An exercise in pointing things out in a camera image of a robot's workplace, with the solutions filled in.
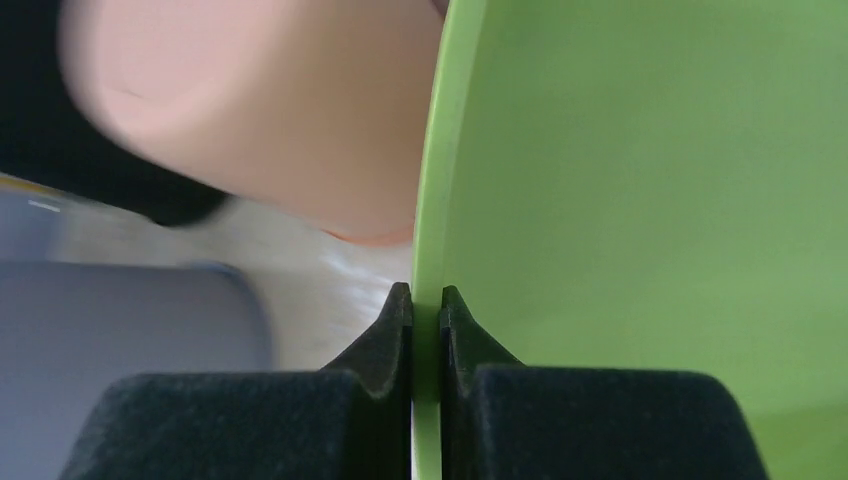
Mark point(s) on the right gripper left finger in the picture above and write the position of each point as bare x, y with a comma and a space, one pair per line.
350, 419

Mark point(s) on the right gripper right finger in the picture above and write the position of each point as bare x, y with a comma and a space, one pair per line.
502, 419

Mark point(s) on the green white strainer basket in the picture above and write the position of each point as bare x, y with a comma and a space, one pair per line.
649, 185

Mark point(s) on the orange cartoon bucket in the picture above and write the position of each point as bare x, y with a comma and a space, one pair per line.
318, 108

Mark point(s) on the grey bucket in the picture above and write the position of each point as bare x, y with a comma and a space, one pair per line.
69, 330

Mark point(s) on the black ribbed bucket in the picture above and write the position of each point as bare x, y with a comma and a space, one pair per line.
46, 140

